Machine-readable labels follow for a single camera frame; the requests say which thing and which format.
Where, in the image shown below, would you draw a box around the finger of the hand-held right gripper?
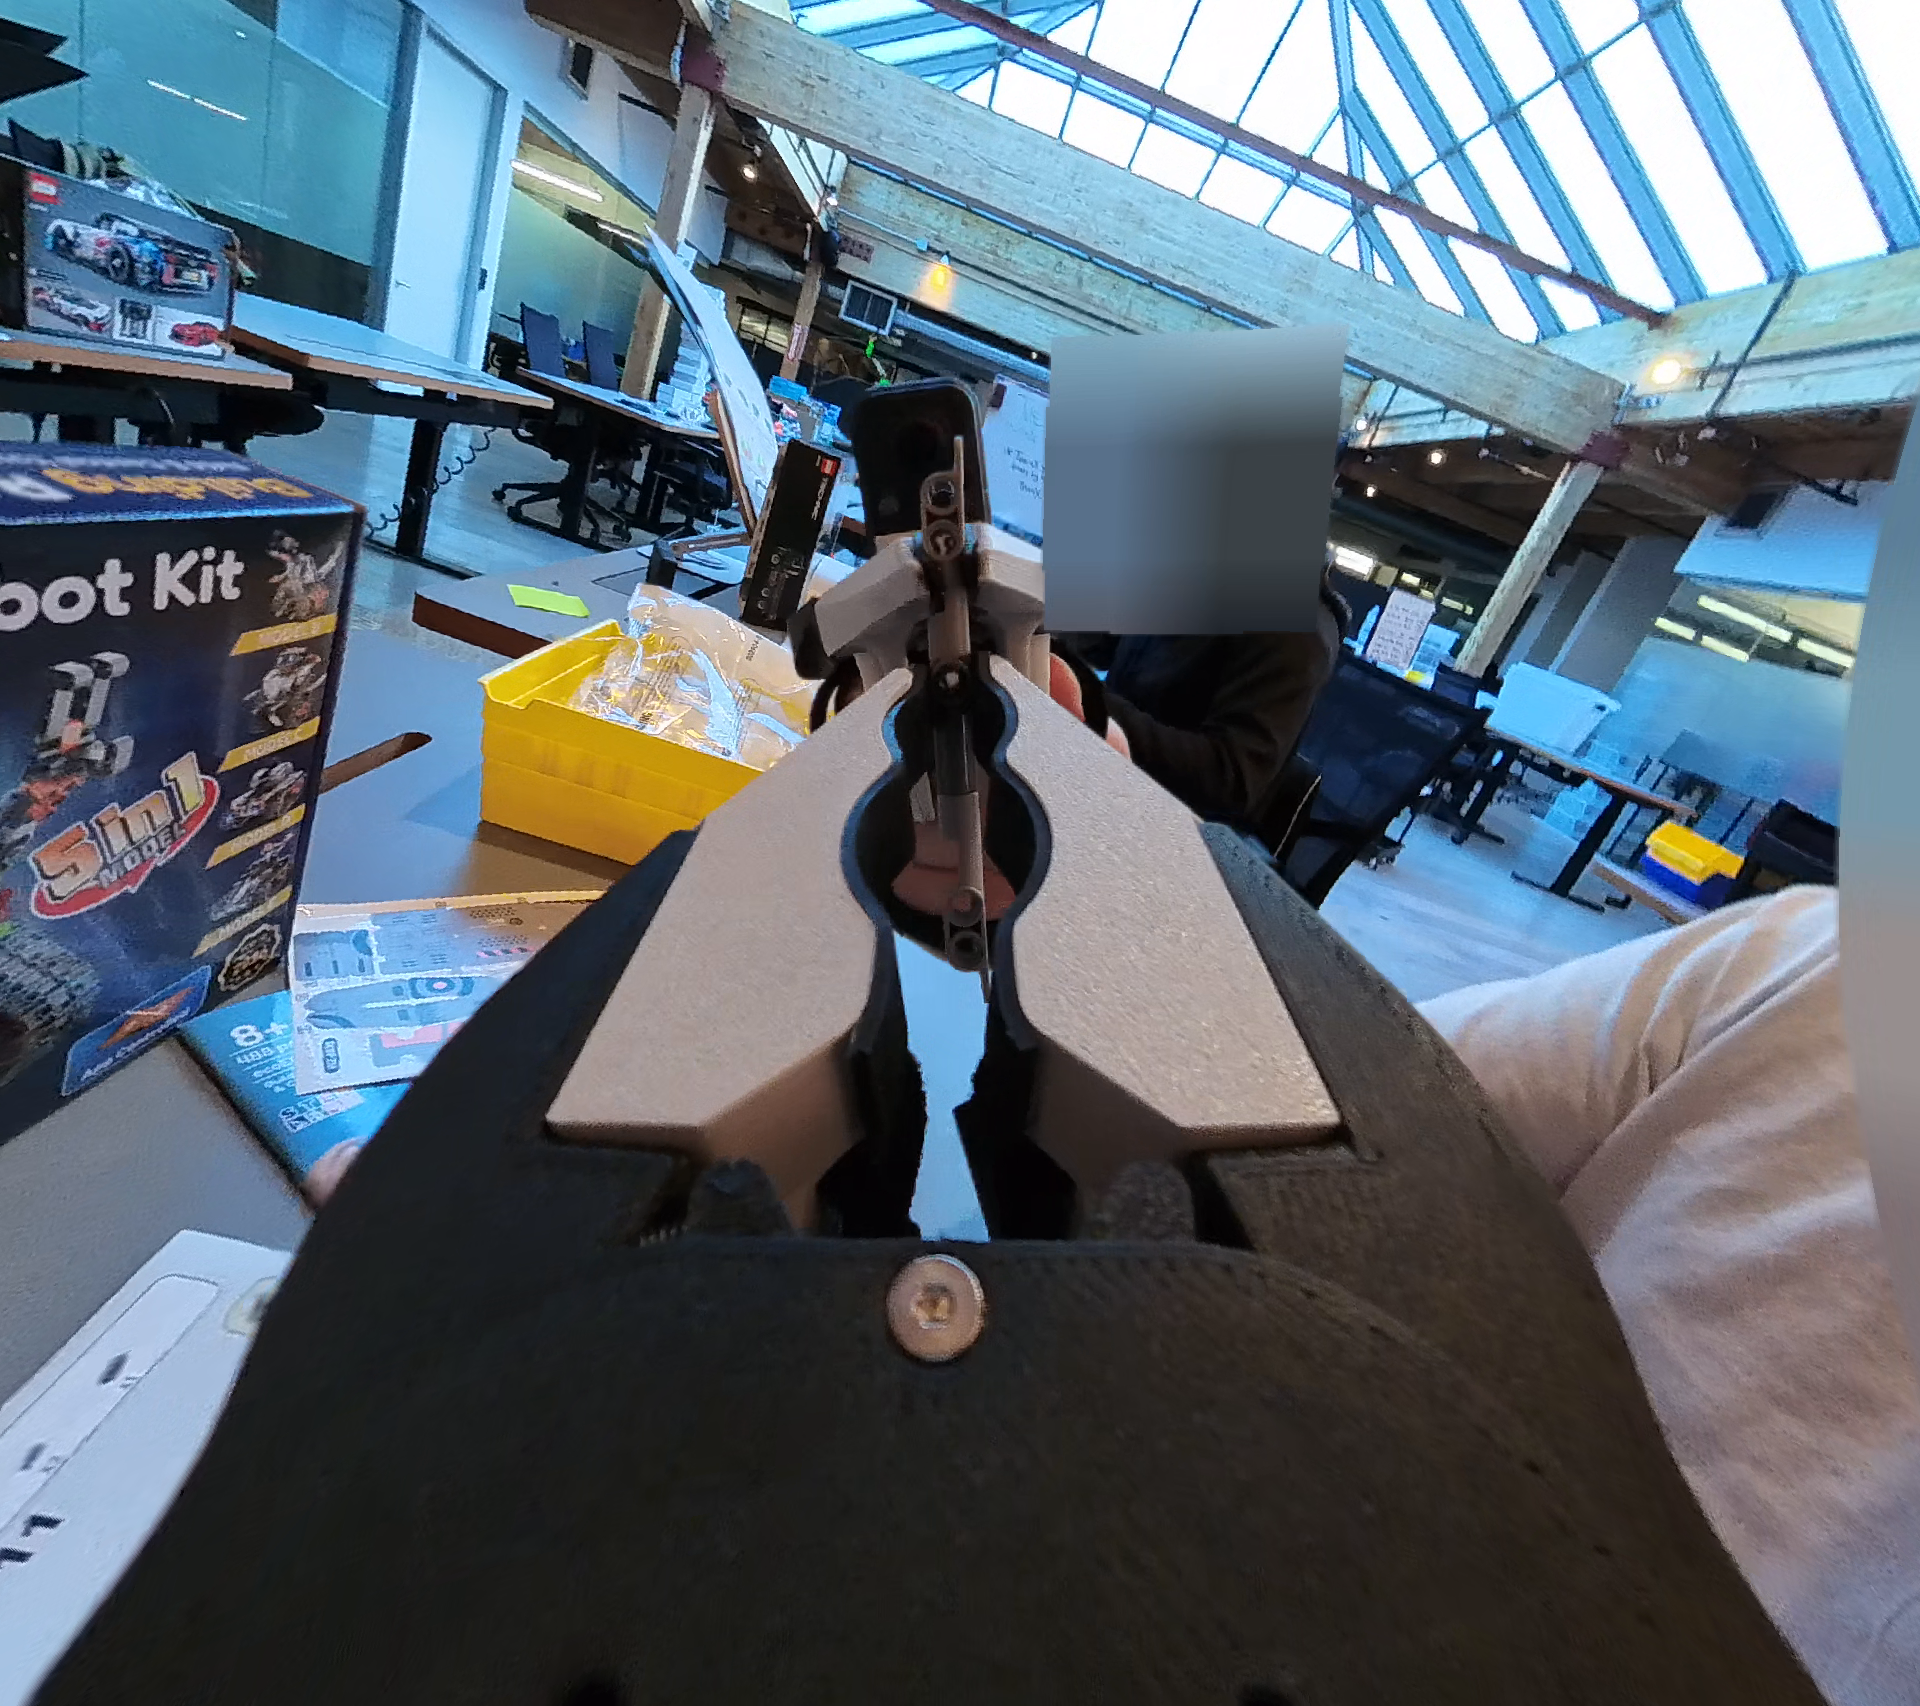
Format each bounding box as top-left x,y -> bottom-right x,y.
968,523 -> 1056,675
817,532 -> 943,690

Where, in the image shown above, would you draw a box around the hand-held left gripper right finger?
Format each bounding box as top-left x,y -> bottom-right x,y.
960,663 -> 1345,1233

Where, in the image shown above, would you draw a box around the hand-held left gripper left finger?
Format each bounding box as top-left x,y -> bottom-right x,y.
543,669 -> 939,1233

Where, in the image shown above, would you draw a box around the grey desk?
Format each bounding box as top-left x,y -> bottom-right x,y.
0,534 -> 842,1454

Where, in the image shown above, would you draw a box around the white top desk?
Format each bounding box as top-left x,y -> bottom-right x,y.
226,292 -> 554,568

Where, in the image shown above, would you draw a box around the person's right hand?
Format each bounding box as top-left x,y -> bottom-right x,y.
1046,645 -> 1131,763

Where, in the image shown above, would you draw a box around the black slim box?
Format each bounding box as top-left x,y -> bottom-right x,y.
737,439 -> 854,631

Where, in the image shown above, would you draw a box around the leaning white board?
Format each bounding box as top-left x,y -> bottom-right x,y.
645,228 -> 785,527

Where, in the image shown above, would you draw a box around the clear plastic parts bags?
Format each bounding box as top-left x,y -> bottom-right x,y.
576,583 -> 821,769

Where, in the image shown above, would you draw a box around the yellow plastic bin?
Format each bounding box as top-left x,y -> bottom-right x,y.
481,617 -> 821,865

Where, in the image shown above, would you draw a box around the black office chair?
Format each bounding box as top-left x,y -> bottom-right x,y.
1275,654 -> 1490,905

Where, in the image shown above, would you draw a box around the white sticker sheet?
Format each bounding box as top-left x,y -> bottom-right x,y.
285,896 -> 600,1096

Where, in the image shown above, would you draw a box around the blue cover manual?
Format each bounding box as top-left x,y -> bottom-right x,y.
181,983 -> 429,1203

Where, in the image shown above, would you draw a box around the small yellow bin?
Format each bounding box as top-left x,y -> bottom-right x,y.
1643,820 -> 1751,913

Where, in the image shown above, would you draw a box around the blue building set box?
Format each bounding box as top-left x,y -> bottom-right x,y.
0,440 -> 366,1144

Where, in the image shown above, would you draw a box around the white instruction booklet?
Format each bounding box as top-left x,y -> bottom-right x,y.
0,1229 -> 294,1579

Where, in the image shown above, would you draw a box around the car model set box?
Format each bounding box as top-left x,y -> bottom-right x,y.
0,152 -> 242,361

